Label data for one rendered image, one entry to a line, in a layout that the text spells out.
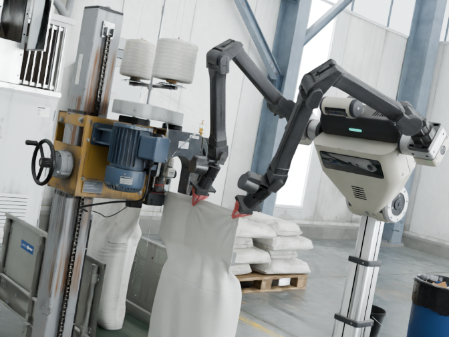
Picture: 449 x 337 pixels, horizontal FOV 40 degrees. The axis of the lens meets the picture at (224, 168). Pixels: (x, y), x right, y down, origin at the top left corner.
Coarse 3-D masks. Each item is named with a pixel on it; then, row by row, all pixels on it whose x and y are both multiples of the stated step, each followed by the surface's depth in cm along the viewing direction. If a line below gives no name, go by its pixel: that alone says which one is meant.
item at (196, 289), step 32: (160, 224) 265; (192, 224) 252; (224, 224) 234; (192, 256) 246; (224, 256) 232; (160, 288) 251; (192, 288) 237; (224, 288) 230; (160, 320) 247; (192, 320) 234; (224, 320) 230
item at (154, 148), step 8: (144, 136) 224; (152, 136) 228; (144, 144) 223; (152, 144) 222; (160, 144) 224; (168, 144) 230; (144, 152) 223; (152, 152) 222; (160, 152) 225; (152, 160) 222; (160, 160) 226
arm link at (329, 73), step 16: (336, 64) 193; (304, 80) 195; (320, 80) 190; (336, 80) 191; (352, 80) 194; (352, 96) 198; (368, 96) 199; (384, 96) 202; (384, 112) 204; (400, 112) 204; (400, 128) 207; (416, 128) 207
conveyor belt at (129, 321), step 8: (0, 248) 398; (128, 320) 300; (136, 320) 302; (96, 328) 281; (128, 328) 288; (136, 328) 290; (144, 328) 292; (96, 336) 271; (104, 336) 272; (112, 336) 274; (120, 336) 276; (128, 336) 278; (136, 336) 280; (144, 336) 281
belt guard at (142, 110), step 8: (120, 104) 223; (128, 104) 222; (136, 104) 222; (144, 104) 222; (120, 112) 223; (128, 112) 222; (136, 112) 222; (144, 112) 223; (152, 112) 225; (160, 112) 231; (168, 112) 242; (176, 112) 255; (160, 120) 233; (168, 120) 245; (176, 120) 257
